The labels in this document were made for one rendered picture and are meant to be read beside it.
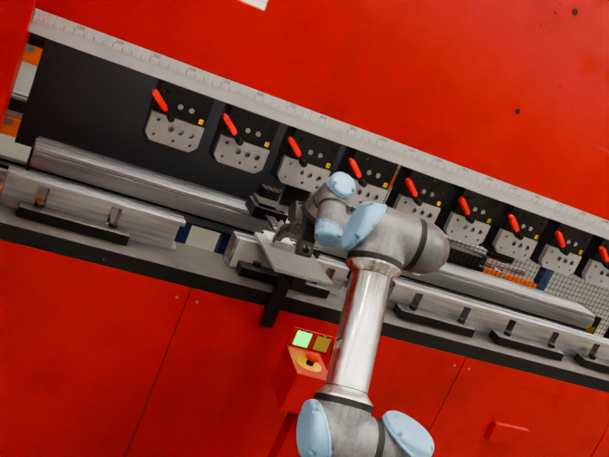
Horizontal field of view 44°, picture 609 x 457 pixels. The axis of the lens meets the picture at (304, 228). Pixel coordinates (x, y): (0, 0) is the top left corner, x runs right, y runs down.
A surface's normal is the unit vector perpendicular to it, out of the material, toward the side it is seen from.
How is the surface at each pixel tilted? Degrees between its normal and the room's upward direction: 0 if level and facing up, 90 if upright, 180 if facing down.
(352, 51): 90
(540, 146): 90
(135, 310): 90
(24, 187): 90
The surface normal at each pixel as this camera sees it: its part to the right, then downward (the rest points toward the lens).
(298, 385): 0.21, 0.36
